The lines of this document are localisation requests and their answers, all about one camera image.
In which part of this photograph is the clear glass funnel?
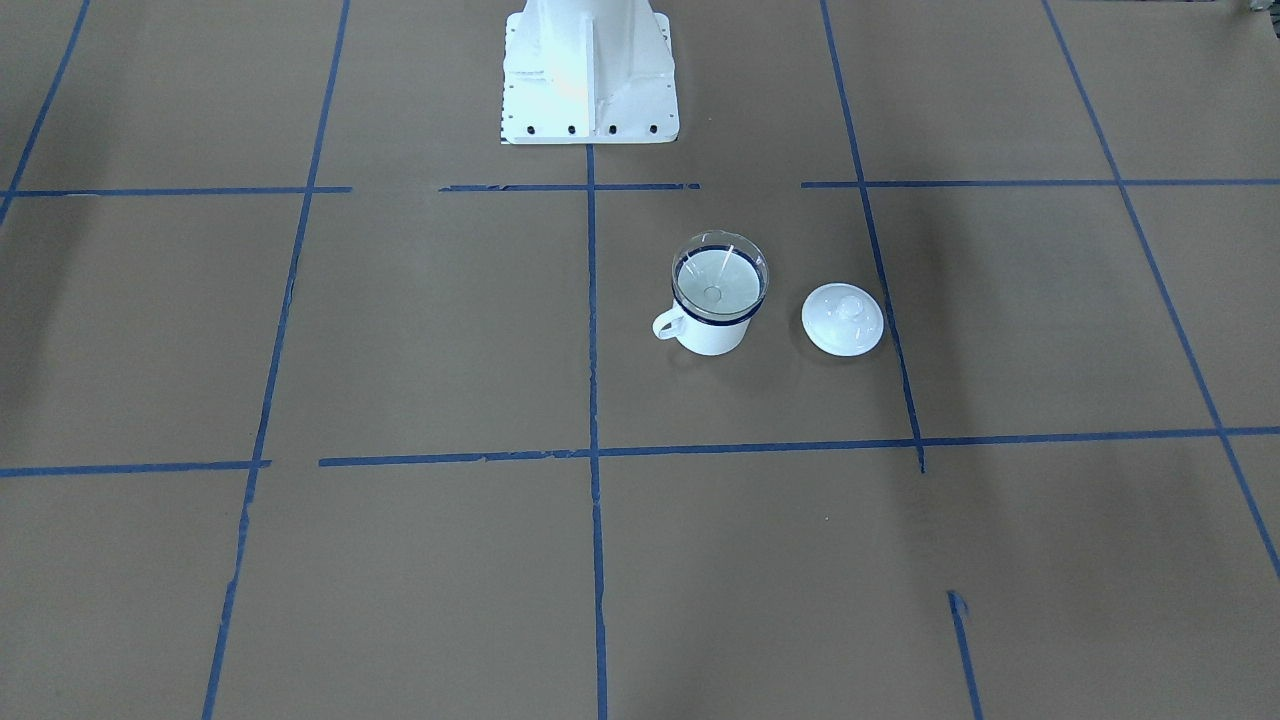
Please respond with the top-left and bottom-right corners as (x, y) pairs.
(669, 231), (771, 327)

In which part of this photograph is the white enamel cup lid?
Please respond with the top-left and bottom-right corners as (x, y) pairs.
(801, 283), (884, 357)

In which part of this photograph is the white enamel cup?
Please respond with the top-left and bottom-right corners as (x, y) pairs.
(652, 299), (751, 356)

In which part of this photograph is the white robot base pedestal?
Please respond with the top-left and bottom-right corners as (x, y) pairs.
(499, 1), (681, 145)

